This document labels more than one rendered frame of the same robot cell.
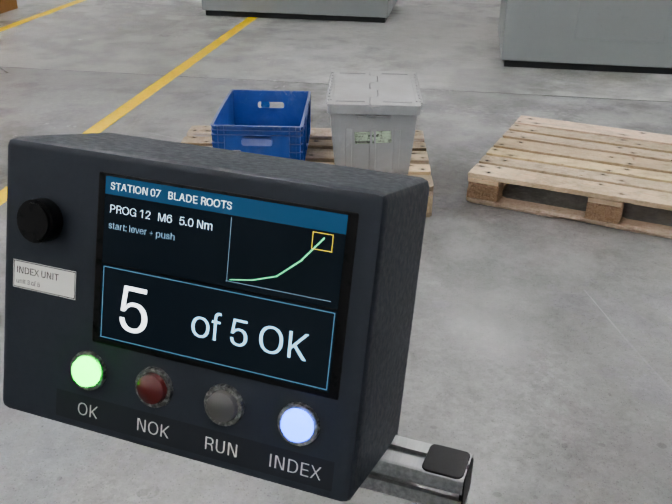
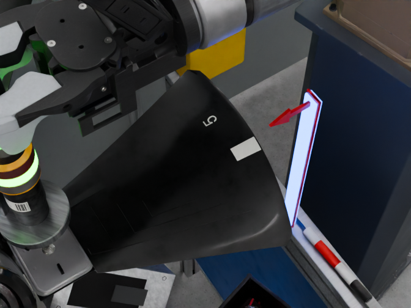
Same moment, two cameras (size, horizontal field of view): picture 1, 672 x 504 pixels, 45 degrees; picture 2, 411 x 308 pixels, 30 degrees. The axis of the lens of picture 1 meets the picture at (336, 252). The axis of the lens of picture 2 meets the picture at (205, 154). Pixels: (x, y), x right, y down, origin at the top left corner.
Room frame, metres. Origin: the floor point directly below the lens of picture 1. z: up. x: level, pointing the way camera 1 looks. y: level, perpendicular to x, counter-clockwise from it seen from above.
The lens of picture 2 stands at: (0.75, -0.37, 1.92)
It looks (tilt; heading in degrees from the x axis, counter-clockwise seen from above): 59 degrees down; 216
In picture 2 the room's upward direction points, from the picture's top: straight up
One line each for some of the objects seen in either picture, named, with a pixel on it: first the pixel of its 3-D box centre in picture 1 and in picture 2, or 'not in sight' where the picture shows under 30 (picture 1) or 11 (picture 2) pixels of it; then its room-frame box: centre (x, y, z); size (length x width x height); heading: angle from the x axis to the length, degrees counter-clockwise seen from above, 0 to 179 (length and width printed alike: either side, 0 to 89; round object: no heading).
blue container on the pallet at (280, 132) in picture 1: (264, 129); not in sight; (3.67, 0.34, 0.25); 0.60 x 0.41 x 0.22; 178
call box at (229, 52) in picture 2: not in sight; (189, 25); (0.14, -0.85, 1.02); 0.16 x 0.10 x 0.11; 69
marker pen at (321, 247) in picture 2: not in sight; (336, 264); (0.28, -0.48, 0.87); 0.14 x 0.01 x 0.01; 73
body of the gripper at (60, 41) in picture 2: not in sight; (113, 47); (0.48, -0.66, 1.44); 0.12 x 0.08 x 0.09; 159
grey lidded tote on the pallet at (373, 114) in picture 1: (372, 120); not in sight; (3.66, -0.16, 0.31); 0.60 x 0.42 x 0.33; 178
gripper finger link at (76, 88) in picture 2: not in sight; (59, 82); (0.54, -0.66, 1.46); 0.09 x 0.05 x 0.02; 170
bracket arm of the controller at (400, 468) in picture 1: (306, 442); not in sight; (0.47, 0.02, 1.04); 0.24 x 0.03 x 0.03; 69
